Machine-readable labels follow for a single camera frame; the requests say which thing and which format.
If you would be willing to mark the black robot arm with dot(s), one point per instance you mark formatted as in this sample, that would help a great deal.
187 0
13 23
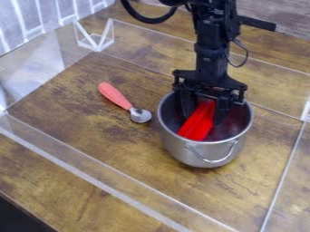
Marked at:
216 25

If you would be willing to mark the silver metal pot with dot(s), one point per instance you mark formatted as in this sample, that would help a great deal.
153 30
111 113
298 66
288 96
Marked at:
219 147

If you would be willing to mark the spoon with red handle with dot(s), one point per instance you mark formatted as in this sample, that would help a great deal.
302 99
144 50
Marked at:
139 116

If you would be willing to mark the clear acrylic enclosure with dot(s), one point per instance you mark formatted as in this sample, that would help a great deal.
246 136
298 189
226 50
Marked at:
92 173

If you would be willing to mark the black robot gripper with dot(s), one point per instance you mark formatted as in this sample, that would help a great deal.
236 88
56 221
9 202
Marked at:
215 87

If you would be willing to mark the red plastic block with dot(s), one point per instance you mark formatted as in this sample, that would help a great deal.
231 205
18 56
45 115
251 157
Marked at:
199 123

